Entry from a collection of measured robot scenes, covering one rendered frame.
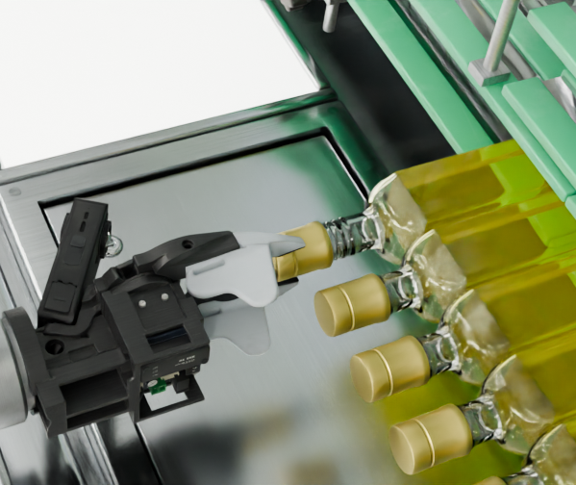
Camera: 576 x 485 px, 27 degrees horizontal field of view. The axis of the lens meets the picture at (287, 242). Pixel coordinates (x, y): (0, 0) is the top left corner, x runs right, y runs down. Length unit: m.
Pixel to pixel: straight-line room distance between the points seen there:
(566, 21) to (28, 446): 0.50
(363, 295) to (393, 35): 0.34
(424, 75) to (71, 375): 0.45
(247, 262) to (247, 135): 0.31
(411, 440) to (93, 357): 0.21
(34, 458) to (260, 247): 0.24
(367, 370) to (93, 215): 0.22
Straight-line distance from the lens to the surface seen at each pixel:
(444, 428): 0.79
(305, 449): 0.93
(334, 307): 0.83
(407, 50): 1.09
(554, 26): 0.89
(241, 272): 0.82
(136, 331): 0.78
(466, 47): 1.00
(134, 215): 1.05
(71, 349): 0.80
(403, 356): 0.82
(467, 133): 1.03
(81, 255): 0.84
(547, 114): 0.93
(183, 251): 0.80
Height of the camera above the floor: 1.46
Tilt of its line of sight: 20 degrees down
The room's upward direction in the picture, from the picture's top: 106 degrees counter-clockwise
